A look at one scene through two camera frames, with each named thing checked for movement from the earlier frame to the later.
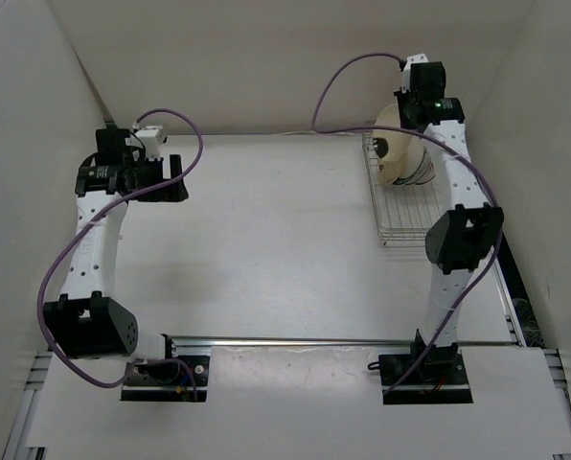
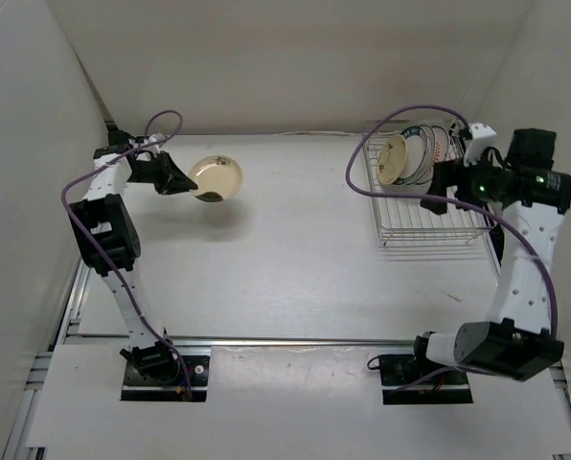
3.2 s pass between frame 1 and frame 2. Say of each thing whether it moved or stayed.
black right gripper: moved
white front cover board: stayed
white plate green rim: stayed
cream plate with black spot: moved
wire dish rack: stayed
